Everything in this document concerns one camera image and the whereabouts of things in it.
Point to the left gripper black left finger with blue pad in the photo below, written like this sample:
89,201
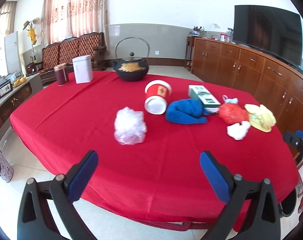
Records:
35,220

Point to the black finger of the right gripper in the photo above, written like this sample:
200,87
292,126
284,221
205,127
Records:
294,139

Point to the black trash bin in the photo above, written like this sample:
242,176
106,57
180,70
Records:
287,206

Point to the yellow crumpled wrapper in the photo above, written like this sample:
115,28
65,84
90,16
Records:
260,117

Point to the brown wooden sideboard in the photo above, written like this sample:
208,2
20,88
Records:
274,84

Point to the white crumpled tissue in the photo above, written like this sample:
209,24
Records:
239,130

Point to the red plastic bag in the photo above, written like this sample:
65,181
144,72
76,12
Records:
232,113

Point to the light blue small wrapper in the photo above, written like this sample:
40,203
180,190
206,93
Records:
226,99

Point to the green white small box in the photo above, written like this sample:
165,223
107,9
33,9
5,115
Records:
210,103

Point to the black flat television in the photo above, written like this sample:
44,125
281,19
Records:
273,30

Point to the blue cloth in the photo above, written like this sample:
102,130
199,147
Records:
186,112

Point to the clear crumpled plastic bag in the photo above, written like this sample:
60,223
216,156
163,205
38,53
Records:
130,126

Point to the red white paper cup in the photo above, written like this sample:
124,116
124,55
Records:
157,94

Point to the small potted plant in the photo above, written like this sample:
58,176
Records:
197,32

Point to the red tablecloth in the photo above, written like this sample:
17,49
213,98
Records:
159,179

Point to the dark red tea canister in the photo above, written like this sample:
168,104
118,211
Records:
61,74

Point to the white tin canister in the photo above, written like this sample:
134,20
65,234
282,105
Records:
82,69

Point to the black cast iron teapot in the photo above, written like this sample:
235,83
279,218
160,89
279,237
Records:
131,68

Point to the wooden bench sofa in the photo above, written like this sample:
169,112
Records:
92,44

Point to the pink patterned curtain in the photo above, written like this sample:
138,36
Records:
63,19

